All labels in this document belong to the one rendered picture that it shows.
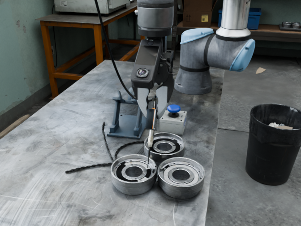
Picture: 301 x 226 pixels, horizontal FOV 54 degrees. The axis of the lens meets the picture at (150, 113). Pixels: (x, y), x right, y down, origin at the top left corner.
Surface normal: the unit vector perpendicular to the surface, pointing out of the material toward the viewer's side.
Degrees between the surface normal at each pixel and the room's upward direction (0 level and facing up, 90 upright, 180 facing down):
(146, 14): 90
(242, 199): 0
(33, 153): 0
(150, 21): 90
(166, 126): 90
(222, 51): 91
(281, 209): 0
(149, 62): 31
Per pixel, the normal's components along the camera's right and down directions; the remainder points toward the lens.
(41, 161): 0.00, -0.89
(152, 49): -0.11, -0.53
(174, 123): -0.26, 0.44
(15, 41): 0.97, 0.12
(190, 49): -0.54, 0.37
